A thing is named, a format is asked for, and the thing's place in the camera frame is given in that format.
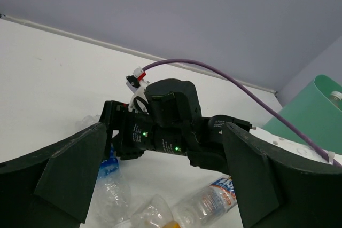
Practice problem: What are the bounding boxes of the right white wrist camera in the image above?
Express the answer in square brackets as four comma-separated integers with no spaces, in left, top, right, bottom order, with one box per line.
[126,67,149,114]

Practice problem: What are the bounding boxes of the white blue label bottle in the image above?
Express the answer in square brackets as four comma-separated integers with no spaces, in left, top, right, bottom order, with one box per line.
[172,175,237,227]

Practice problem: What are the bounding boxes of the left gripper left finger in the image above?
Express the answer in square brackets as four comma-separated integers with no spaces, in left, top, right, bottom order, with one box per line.
[1,123,107,227]

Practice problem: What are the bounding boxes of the yellow cap orange label bottle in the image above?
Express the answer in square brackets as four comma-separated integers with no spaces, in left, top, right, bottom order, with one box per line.
[115,194,181,228]

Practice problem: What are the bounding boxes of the blue label clear bottle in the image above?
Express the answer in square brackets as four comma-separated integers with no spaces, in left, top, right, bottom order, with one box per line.
[90,146,131,227]

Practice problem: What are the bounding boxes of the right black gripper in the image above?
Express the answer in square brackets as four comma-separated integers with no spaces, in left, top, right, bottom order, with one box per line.
[99,79,230,174]

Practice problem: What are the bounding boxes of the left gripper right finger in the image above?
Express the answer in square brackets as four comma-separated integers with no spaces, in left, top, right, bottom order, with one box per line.
[223,123,341,227]

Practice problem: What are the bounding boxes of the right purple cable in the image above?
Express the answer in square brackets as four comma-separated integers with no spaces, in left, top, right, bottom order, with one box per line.
[141,59,342,169]

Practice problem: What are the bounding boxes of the green plastic bin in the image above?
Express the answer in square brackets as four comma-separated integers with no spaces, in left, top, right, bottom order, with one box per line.
[278,75,341,155]

